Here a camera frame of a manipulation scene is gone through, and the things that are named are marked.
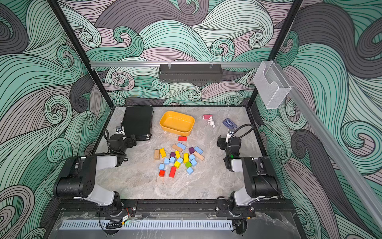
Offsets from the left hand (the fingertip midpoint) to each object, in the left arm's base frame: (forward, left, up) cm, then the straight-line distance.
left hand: (125, 135), depth 93 cm
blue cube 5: (-18, -25, -5) cm, 31 cm away
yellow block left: (-9, -24, -7) cm, 27 cm away
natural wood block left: (-11, -21, -6) cm, 24 cm away
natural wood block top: (-3, -31, -9) cm, 33 cm away
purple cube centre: (-10, -31, -7) cm, 33 cm away
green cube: (-17, -41, -6) cm, 45 cm away
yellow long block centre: (-12, -39, -6) cm, 41 cm away
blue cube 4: (-15, -27, -6) cm, 32 cm away
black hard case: (+16, -3, -4) cm, 17 cm away
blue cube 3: (-14, -31, -5) cm, 34 cm away
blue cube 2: (-15, -44, -6) cm, 47 cm away
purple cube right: (-7, -43, -7) cm, 44 cm away
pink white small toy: (+16, -57, -4) cm, 59 cm away
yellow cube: (-17, -34, -6) cm, 38 cm away
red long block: (-21, -31, -8) cm, 38 cm away
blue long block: (-7, -47, -7) cm, 48 cm away
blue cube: (-12, -43, -6) cm, 45 cm away
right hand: (0, -65, 0) cm, 65 cm away
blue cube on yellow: (-14, -36, -6) cm, 39 cm away
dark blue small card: (+15, -71, -5) cm, 73 cm away
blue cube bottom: (-21, -41, -6) cm, 47 cm away
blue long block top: (-3, -36, -8) cm, 37 cm away
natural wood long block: (-10, -47, -7) cm, 49 cm away
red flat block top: (+2, -37, -8) cm, 37 cm away
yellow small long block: (-10, -34, -7) cm, 36 cm away
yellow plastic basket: (+16, -34, -8) cm, 38 cm away
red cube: (-22, -25, -7) cm, 34 cm away
